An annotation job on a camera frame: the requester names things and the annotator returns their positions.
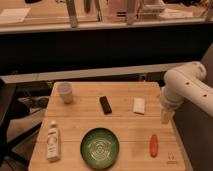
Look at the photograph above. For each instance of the green ceramic plate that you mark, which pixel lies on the green ceramic plate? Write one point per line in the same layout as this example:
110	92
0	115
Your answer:
99	148

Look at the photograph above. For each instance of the white rectangular sponge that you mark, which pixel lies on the white rectangular sponge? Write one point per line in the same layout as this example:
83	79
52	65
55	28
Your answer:
139	105

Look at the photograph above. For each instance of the black rectangular block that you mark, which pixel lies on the black rectangular block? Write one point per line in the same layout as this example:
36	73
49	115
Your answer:
105	105

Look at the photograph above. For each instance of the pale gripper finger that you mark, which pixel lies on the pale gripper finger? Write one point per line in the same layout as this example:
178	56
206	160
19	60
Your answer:
166	115

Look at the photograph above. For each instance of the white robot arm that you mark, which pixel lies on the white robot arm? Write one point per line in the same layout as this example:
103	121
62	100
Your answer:
185	82

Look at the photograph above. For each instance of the red pepper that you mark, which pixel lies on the red pepper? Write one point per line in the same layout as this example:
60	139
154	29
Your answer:
153	147

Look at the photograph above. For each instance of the white lotion bottle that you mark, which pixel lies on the white lotion bottle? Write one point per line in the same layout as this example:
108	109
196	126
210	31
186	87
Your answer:
53	143

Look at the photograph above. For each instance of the black office chair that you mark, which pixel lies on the black office chair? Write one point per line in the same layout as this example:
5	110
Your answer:
11	108

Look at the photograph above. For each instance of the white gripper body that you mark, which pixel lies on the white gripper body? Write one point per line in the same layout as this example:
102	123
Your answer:
169	99

